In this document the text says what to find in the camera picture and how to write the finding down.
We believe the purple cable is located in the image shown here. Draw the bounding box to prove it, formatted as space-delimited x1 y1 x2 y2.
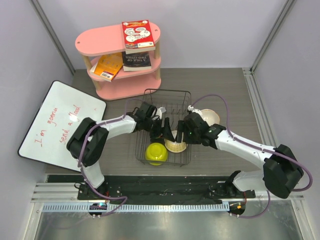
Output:
188 93 314 220
77 98 147 217

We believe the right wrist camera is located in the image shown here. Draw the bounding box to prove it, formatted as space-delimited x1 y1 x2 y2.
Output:
187 105 202 116

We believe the yellow-green bowl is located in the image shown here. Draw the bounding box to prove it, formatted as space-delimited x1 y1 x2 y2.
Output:
145 142 169 166

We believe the black Tale of Two Cities book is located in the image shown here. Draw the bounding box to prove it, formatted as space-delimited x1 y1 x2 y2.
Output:
122 51 152 72

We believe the white slotted cable duct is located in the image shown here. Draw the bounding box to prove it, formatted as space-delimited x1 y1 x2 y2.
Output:
42 202 230 213

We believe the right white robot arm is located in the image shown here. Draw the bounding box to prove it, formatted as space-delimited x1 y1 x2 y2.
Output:
182 112 304 199

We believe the black wire dish rack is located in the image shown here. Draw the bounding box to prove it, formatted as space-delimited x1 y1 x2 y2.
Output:
135 88 192 166

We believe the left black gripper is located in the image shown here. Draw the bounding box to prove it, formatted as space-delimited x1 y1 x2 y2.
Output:
144 117 175 145

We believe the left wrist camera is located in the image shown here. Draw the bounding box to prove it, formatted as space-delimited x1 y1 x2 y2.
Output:
155 106 167 119

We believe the orange paperback book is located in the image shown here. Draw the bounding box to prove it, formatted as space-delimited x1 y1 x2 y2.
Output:
89 52 123 82

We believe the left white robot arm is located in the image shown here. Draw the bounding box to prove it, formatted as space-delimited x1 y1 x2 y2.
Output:
66 101 175 200

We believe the white bowl with green stripes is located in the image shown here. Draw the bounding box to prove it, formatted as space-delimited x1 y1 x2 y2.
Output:
201 109 220 126

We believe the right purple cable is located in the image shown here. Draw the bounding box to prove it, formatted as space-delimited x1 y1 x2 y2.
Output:
188 93 314 220

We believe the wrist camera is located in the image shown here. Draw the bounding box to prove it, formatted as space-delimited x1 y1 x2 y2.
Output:
155 106 167 119
187 105 202 116

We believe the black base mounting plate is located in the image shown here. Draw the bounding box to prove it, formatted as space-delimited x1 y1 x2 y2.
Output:
47 174 266 205

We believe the white dry-erase board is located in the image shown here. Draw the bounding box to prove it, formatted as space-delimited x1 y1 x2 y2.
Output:
17 80 107 171

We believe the white bowl with yellow pattern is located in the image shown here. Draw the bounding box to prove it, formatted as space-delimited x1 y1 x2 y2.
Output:
164 139 188 153

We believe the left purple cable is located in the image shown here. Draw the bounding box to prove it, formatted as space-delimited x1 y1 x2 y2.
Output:
77 98 147 217

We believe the red comic book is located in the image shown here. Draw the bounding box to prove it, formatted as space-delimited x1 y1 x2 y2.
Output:
121 19 156 54

